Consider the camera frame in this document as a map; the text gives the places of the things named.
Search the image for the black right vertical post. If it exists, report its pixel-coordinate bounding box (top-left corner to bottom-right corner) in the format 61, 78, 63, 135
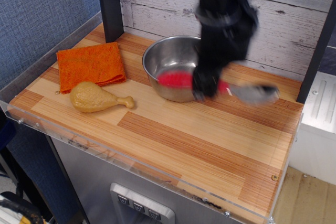
296, 0, 335, 104

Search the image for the white appliance at right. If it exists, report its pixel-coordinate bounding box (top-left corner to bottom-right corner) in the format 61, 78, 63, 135
289, 72, 335, 184

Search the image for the stainless steel bowl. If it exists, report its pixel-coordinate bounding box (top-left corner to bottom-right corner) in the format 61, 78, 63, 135
142, 36, 201, 102

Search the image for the red handled metal spoon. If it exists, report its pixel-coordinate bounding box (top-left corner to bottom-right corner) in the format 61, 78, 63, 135
158, 71, 279, 105

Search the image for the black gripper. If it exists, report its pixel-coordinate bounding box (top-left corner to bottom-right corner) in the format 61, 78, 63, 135
192, 11, 258, 101

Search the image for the yellow black object bottom left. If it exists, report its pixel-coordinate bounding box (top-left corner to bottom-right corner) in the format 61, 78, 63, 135
1, 196, 48, 224

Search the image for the silver button control panel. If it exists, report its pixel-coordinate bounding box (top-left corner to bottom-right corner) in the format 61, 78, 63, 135
110, 183, 175, 223

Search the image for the clear acrylic edge guard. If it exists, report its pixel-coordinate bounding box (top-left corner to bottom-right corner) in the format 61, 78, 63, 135
1, 93, 303, 223

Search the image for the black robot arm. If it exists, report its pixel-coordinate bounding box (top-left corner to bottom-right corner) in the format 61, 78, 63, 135
192, 0, 258, 99

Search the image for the stainless steel cabinet front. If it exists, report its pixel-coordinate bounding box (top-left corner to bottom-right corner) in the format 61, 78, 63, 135
51, 138, 236, 223

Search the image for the orange folded towel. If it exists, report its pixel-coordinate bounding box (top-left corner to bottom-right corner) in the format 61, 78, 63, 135
56, 42, 127, 94

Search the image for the black left vertical post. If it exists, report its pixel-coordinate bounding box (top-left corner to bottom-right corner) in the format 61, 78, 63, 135
99, 0, 124, 42

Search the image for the black vertical post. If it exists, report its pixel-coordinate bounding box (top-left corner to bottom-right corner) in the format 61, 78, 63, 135
296, 0, 335, 104
99, 0, 124, 42

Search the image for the plastic toy chicken drumstick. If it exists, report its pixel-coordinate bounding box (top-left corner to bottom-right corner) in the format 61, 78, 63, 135
69, 82, 134, 113

